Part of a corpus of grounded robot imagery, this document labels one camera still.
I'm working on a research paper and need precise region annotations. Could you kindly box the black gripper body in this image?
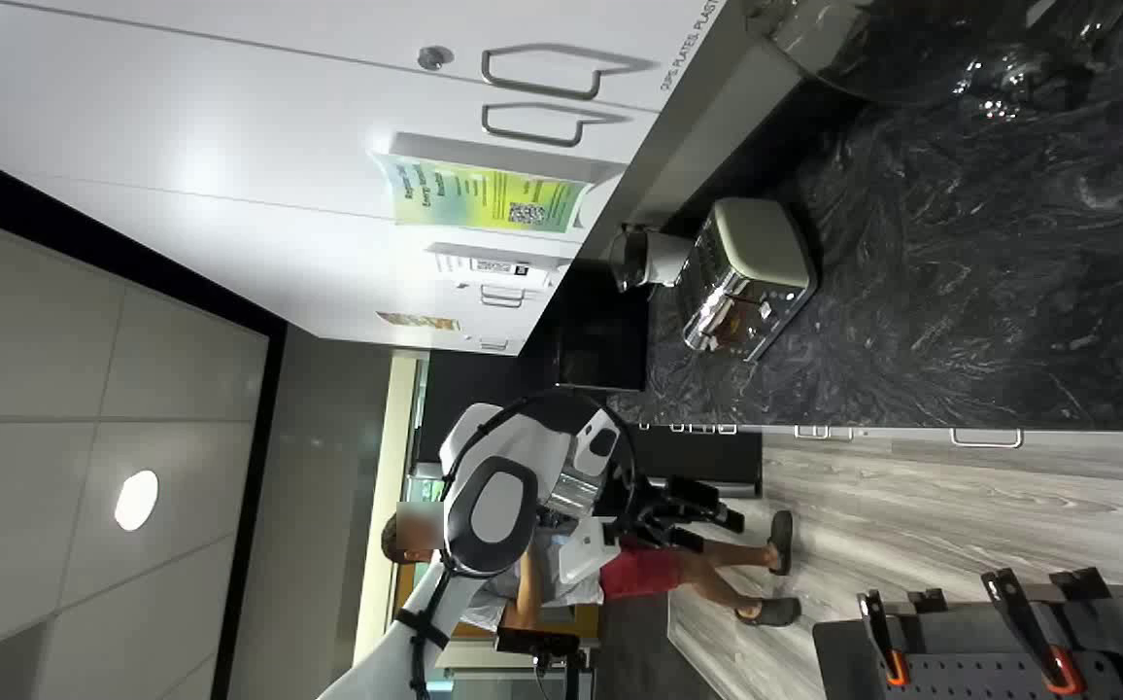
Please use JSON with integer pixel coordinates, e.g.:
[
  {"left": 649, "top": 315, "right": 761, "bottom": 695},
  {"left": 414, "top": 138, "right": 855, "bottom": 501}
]
[{"left": 625, "top": 476, "right": 747, "bottom": 545}]

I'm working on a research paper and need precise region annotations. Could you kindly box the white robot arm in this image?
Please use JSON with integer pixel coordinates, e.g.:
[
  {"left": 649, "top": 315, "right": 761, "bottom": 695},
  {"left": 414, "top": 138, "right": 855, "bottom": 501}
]
[{"left": 396, "top": 401, "right": 747, "bottom": 645}]

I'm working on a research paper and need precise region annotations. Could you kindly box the cream and chrome toaster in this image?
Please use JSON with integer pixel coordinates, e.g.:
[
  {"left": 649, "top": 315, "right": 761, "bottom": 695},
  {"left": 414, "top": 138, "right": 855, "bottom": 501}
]
[{"left": 679, "top": 197, "right": 816, "bottom": 362}]

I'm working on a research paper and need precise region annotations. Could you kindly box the person in red shorts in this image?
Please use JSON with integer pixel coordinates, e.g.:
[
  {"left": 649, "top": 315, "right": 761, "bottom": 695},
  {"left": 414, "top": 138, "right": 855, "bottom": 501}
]
[{"left": 377, "top": 506, "right": 805, "bottom": 645}]

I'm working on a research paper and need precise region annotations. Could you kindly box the black orange clamp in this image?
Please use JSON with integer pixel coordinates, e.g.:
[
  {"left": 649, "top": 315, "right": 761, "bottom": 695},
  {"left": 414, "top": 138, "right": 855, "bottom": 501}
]
[
  {"left": 859, "top": 591, "right": 910, "bottom": 687},
  {"left": 978, "top": 569, "right": 1083, "bottom": 700}
]

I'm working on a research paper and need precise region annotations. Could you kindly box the green paper poster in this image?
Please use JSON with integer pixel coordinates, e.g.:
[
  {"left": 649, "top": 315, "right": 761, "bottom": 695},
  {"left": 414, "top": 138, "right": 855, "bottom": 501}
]
[{"left": 379, "top": 156, "right": 588, "bottom": 232}]

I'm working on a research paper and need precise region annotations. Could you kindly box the black perforated mounting board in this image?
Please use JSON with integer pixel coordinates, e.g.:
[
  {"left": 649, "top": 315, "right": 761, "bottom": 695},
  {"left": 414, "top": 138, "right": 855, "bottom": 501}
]
[{"left": 813, "top": 589, "right": 1123, "bottom": 700}]

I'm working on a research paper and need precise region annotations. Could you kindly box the round ceiling light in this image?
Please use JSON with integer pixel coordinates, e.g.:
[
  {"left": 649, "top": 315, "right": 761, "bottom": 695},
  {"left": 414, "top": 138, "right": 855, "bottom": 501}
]
[{"left": 111, "top": 472, "right": 160, "bottom": 534}]

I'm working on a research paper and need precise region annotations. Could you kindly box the silver drawer handle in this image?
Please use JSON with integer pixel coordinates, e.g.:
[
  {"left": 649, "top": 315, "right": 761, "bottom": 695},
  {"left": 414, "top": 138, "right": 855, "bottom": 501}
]
[{"left": 948, "top": 427, "right": 1024, "bottom": 453}]

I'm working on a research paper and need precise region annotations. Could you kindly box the cabinet door handle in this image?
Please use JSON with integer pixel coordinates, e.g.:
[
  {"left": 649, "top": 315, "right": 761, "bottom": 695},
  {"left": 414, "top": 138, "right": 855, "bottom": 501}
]
[
  {"left": 479, "top": 42, "right": 649, "bottom": 103},
  {"left": 479, "top": 103, "right": 622, "bottom": 147}
]

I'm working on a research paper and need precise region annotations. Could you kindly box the upper cabinet door handle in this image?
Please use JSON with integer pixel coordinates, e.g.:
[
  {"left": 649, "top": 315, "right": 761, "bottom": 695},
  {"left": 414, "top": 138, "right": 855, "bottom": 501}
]
[{"left": 479, "top": 42, "right": 649, "bottom": 103}]

